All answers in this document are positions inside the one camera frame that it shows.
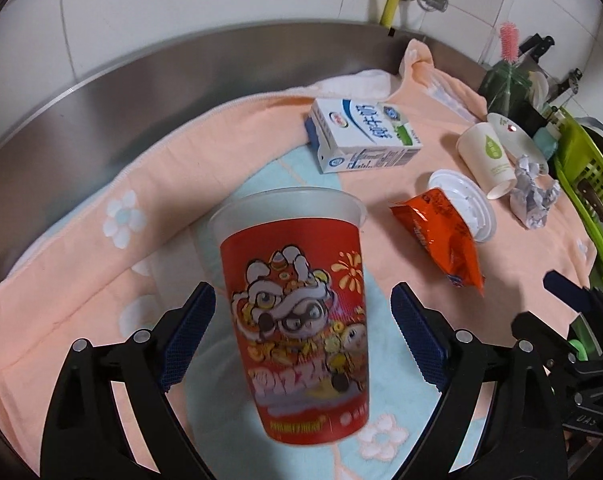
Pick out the peach floral towel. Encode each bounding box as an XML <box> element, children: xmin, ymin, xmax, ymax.
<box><xmin>0</xmin><ymin>37</ymin><xmax>599</xmax><ymax>480</ymax></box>

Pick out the white plastic lid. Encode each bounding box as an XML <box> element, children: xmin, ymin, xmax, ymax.
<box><xmin>428</xmin><ymin>169</ymin><xmax>497</xmax><ymax>242</ymax></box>

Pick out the green dish rack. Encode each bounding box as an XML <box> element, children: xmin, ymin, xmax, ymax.
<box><xmin>551</xmin><ymin>107</ymin><xmax>603</xmax><ymax>286</ymax></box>

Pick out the green glass jar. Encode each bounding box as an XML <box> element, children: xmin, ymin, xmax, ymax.
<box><xmin>478</xmin><ymin>60</ymin><xmax>535</xmax><ymax>121</ymax></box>

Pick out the crumpled white paper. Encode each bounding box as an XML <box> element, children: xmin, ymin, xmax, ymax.
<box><xmin>509</xmin><ymin>155</ymin><xmax>562</xmax><ymax>229</ymax></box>

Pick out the white blue milk carton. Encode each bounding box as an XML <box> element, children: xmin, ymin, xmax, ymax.
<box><xmin>305</xmin><ymin>97</ymin><xmax>423</xmax><ymax>174</ymax></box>

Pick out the white plate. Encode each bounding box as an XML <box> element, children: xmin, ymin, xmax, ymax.
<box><xmin>486</xmin><ymin>112</ymin><xmax>552</xmax><ymax>163</ymax></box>

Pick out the white paper cup green leaf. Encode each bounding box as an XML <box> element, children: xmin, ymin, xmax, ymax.
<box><xmin>456</xmin><ymin>121</ymin><xmax>516</xmax><ymax>200</ymax></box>

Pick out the cleaver with wooden handle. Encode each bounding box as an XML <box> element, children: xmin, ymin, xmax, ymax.
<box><xmin>579</xmin><ymin>180</ymin><xmax>603</xmax><ymax>261</ymax></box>

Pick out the orange snack packet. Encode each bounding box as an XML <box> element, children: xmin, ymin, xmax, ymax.
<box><xmin>389</xmin><ymin>187</ymin><xmax>485</xmax><ymax>296</ymax></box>

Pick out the red printed plastic cup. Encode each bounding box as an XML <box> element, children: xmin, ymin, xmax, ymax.
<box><xmin>202</xmin><ymin>186</ymin><xmax>375</xmax><ymax>446</ymax></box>

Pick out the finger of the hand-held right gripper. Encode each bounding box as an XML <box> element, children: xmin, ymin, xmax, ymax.
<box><xmin>511</xmin><ymin>312</ymin><xmax>565</xmax><ymax>366</ymax></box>
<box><xmin>543</xmin><ymin>270</ymin><xmax>603</xmax><ymax>313</ymax></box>

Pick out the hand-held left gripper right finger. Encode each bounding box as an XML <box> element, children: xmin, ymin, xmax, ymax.
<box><xmin>390</xmin><ymin>281</ymin><xmax>567</xmax><ymax>480</ymax></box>

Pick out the teal soap bottle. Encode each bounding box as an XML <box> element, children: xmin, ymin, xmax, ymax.
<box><xmin>534</xmin><ymin>120</ymin><xmax>559</xmax><ymax>159</ymax></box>

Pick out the black utensil holder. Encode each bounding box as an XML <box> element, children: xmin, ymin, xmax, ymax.
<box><xmin>519</xmin><ymin>100</ymin><xmax>549</xmax><ymax>136</ymax></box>

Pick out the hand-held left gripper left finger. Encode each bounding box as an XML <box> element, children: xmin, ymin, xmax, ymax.
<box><xmin>40</xmin><ymin>281</ymin><xmax>217</xmax><ymax>480</ymax></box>

